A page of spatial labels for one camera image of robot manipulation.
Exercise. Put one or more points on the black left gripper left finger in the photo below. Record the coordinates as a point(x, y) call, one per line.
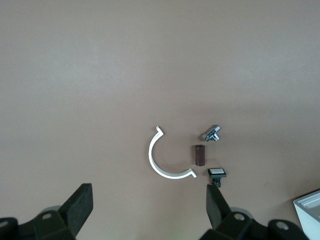
point(78, 205)

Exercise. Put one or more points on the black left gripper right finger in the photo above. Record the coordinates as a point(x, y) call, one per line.
point(216, 207)

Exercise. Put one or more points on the black square white-faced button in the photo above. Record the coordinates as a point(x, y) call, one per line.
point(217, 172)

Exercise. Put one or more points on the white drawer cabinet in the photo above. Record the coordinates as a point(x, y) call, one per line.
point(307, 220)

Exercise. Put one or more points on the brown ribbed block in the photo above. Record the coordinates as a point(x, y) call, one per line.
point(199, 155)

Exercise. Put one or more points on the silver metal tee fitting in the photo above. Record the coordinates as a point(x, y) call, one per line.
point(209, 133)

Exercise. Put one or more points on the white half-round clamp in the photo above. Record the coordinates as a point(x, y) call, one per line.
point(151, 155)

